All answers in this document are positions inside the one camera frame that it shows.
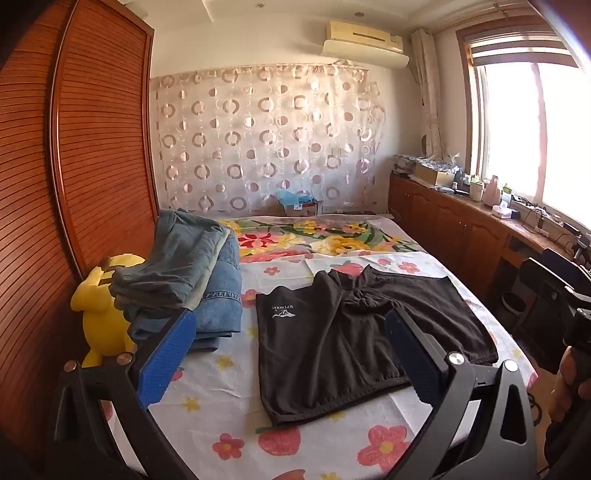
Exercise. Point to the person's right hand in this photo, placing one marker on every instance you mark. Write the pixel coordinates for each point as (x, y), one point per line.
(568, 401)

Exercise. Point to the white air deflector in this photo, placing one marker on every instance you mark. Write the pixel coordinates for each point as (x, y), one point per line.
(364, 54)

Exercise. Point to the cream wall air conditioner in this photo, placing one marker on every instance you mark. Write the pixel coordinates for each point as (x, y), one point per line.
(360, 32)

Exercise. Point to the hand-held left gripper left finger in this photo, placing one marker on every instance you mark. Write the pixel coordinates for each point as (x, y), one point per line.
(166, 355)

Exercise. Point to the wooden framed window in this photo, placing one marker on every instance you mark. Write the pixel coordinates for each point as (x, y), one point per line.
(512, 120)

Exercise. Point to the beige patterned window curtain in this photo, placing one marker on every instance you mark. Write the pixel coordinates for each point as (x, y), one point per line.
(427, 92)

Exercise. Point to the black pants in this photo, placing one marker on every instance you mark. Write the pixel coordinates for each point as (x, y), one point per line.
(323, 337)

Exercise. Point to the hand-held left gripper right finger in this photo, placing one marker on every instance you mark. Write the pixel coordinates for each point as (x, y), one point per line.
(415, 355)

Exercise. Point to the faded grey-blue folded jeans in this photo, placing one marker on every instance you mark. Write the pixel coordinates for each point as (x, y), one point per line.
(184, 258)

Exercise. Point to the white tissue box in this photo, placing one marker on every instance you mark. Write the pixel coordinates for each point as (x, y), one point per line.
(502, 211)

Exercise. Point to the brown louvered wooden wardrobe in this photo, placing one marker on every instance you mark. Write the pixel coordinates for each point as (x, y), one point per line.
(92, 161)

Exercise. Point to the white jar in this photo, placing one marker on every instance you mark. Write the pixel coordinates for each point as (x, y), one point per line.
(475, 190)

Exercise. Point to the strawberry print white towel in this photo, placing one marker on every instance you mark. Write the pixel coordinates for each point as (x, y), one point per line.
(221, 415)

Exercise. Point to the small box with blue cloth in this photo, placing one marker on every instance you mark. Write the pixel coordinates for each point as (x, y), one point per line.
(293, 197)

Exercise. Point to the black chair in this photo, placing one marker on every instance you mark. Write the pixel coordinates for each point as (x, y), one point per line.
(545, 286)

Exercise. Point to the yellow plush toy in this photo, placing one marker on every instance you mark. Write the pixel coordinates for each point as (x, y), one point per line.
(104, 318)

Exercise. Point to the flat cardboard box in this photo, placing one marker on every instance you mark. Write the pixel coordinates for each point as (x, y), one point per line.
(431, 174)

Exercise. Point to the pink bottle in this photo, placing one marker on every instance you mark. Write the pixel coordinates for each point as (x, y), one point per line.
(491, 190)

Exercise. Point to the long wooden cabinet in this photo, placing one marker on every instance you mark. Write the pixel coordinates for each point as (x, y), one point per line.
(443, 221)

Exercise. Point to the circle patterned sheer curtain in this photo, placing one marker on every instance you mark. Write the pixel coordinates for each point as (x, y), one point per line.
(258, 138)

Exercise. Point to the person's right forearm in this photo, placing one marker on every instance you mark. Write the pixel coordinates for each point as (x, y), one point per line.
(570, 452)

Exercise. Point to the blue denim folded jeans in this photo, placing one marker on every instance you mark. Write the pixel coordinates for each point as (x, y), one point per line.
(224, 295)

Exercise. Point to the small cardboard box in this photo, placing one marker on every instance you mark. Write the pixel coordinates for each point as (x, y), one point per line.
(300, 210)

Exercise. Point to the stack of dark boxes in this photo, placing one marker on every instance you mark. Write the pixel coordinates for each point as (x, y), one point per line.
(402, 167)

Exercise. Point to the floral pink blanket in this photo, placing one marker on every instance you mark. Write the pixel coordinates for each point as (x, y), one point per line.
(323, 235)

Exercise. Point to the dark trash bin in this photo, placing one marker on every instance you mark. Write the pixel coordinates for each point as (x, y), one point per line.
(512, 307)

